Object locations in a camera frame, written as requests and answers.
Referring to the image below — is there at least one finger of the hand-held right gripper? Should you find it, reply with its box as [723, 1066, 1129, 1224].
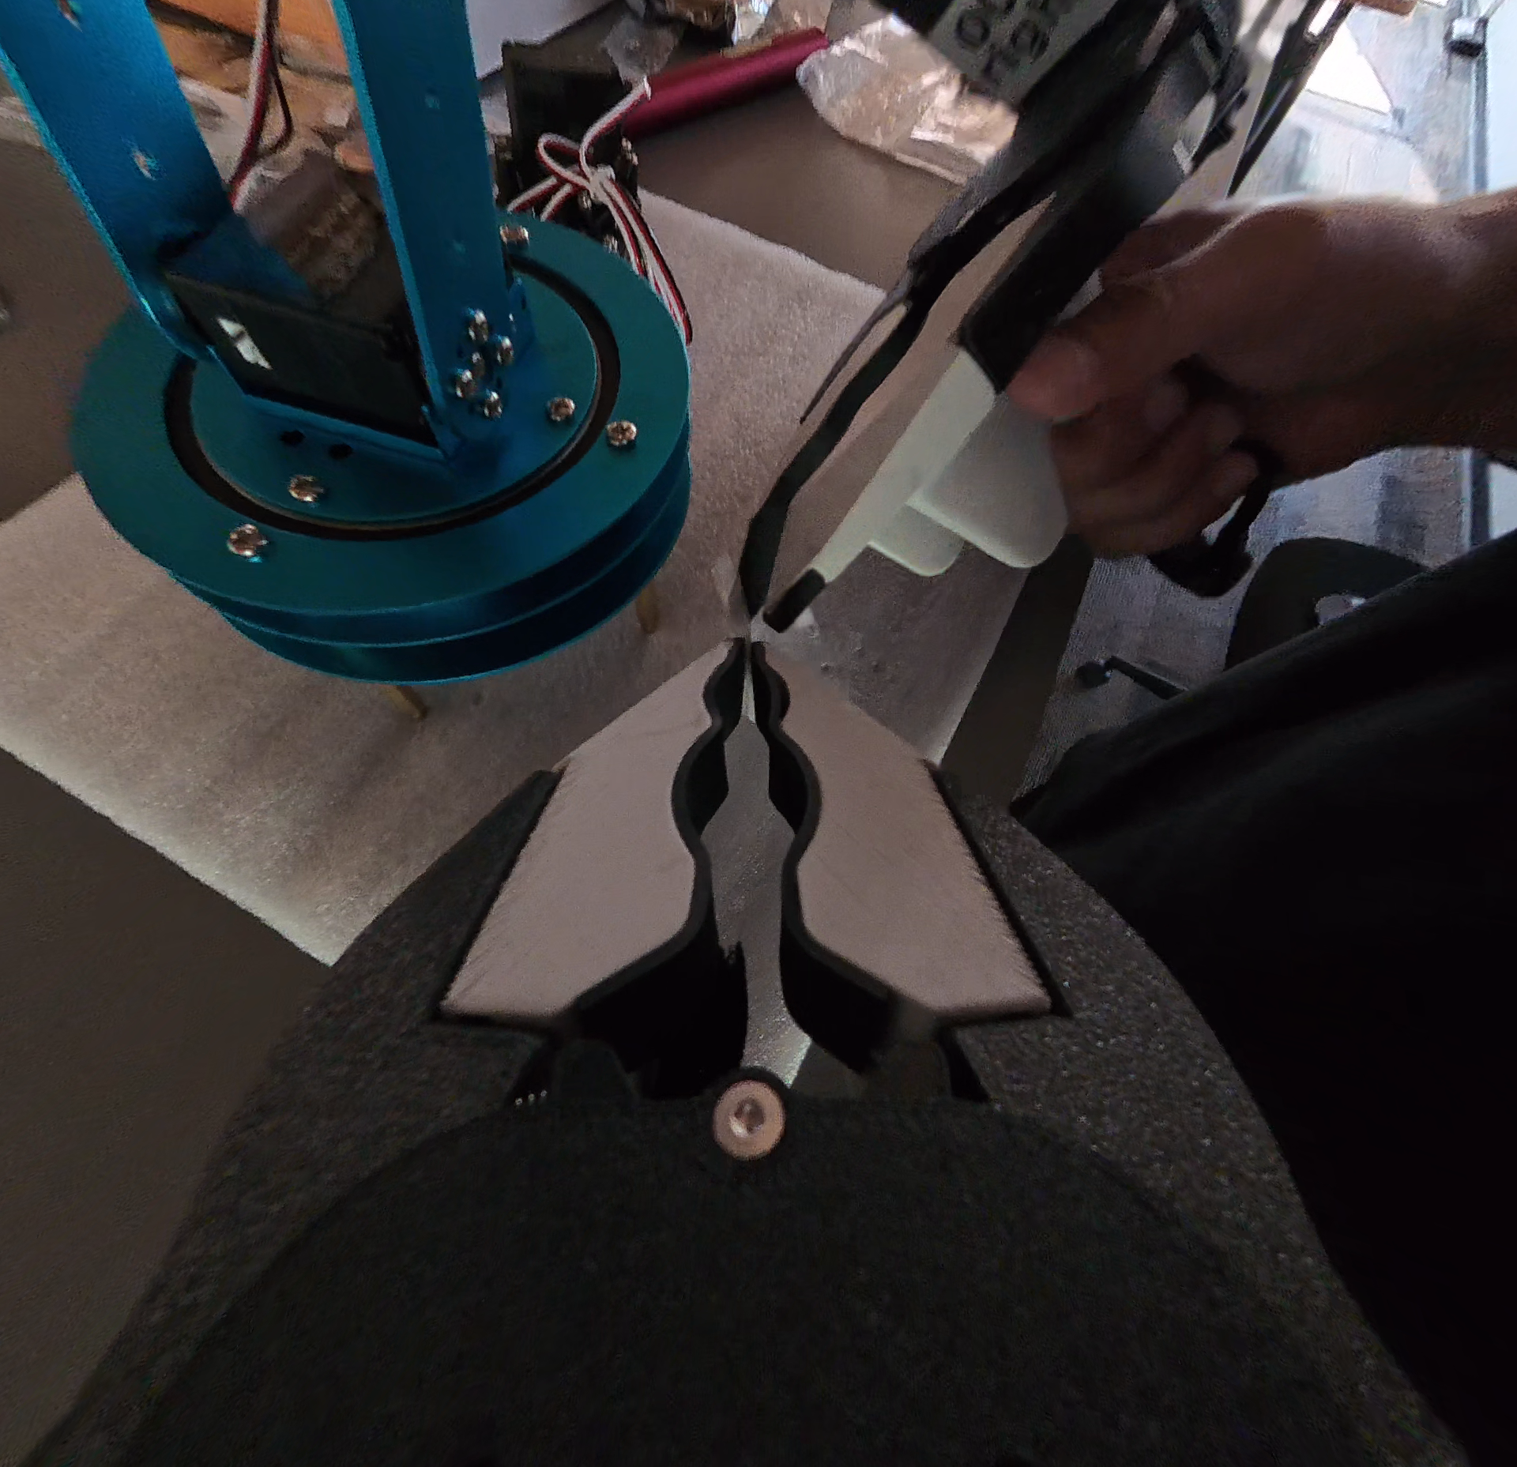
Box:
[737, 192, 1066, 621]
[759, 350, 995, 637]

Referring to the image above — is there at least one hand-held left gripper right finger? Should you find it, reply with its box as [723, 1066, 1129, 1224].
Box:
[750, 644, 1054, 1015]

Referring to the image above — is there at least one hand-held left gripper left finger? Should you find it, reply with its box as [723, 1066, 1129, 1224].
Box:
[440, 644, 743, 1023]

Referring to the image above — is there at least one small clear screw bag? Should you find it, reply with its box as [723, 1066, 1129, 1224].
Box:
[707, 549, 832, 1091]

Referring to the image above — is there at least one blue toy robot arm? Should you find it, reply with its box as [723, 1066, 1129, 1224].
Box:
[0, 0, 694, 724]

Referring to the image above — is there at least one grey desk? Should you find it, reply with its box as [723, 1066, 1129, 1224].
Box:
[0, 24, 1092, 1420]

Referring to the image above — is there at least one person's right hand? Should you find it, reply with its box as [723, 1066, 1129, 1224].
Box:
[1010, 192, 1474, 567]

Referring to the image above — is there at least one clear plastic bag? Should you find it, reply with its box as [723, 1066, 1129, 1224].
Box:
[797, 19, 1025, 173]

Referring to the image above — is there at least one red screwdriver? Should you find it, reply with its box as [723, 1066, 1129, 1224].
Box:
[622, 31, 832, 135]

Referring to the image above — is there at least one white foam sheet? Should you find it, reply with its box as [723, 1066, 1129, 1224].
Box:
[0, 192, 1092, 966]

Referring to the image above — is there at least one black office chair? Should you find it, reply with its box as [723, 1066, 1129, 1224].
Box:
[1072, 536, 1429, 701]

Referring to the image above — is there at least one red white servo cable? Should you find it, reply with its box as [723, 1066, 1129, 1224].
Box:
[226, 0, 289, 208]

